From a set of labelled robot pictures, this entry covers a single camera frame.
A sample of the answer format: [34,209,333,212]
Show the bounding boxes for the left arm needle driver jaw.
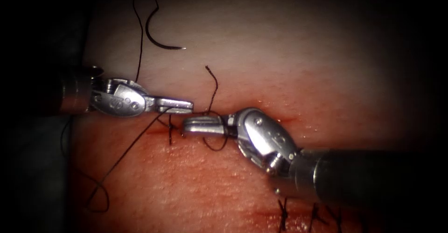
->
[156,98,194,109]
[156,106,194,114]

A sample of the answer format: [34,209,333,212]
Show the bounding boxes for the left arm needle driver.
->
[90,78,157,118]

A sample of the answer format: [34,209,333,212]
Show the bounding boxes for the right arm needle driver jaw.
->
[182,125,227,137]
[183,115,225,126]

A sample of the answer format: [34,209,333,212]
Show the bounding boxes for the right arm needle driver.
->
[224,107,301,177]

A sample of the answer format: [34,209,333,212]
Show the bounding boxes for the black thread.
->
[60,0,230,213]

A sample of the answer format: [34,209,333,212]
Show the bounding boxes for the black stitching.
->
[156,115,185,147]
[276,197,345,233]

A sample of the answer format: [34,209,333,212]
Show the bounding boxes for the tissue pad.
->
[68,0,448,233]

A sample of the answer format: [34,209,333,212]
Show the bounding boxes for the curved needle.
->
[145,7,187,50]

